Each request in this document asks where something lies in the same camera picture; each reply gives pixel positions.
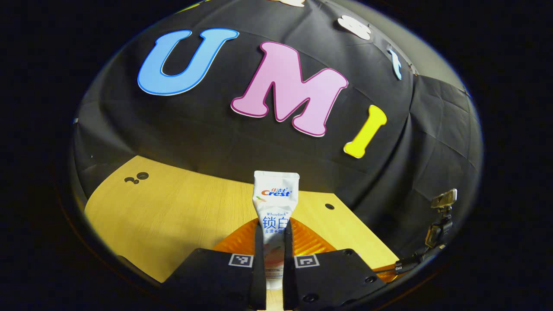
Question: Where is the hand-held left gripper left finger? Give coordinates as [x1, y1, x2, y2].
[164, 218, 266, 311]

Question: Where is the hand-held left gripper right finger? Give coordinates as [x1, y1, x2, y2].
[283, 218, 389, 311]

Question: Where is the white toothpaste tube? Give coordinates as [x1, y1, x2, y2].
[253, 171, 300, 291]

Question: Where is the wooden desktop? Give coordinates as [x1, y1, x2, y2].
[84, 155, 400, 311]

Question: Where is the black backdrop cloth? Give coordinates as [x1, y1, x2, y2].
[71, 0, 483, 268]

